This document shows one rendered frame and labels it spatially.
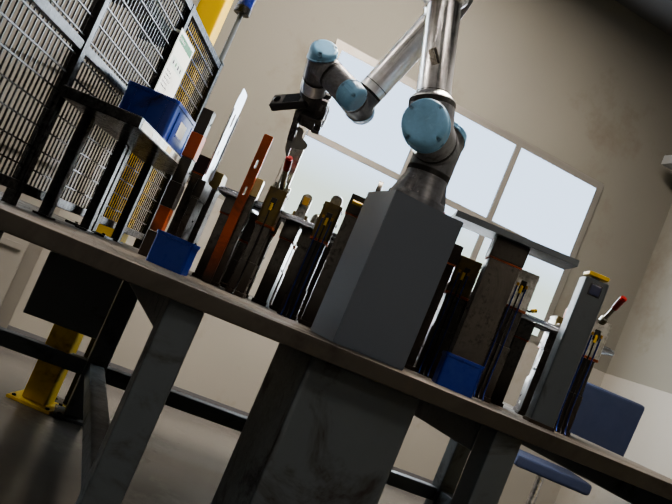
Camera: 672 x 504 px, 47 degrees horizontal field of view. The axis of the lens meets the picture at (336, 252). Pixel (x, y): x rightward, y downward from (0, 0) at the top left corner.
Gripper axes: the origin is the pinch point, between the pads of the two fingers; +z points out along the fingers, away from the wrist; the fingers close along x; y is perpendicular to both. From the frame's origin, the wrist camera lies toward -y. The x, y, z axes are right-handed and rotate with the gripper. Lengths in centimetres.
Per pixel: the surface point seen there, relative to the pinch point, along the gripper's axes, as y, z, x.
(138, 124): -32.8, -16.8, -32.2
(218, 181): -24, 44, 10
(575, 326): 94, 7, -18
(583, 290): 93, 2, -10
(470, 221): 56, -4, -7
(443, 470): 102, 161, 0
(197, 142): -29.4, 17.8, -0.1
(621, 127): 152, 147, 262
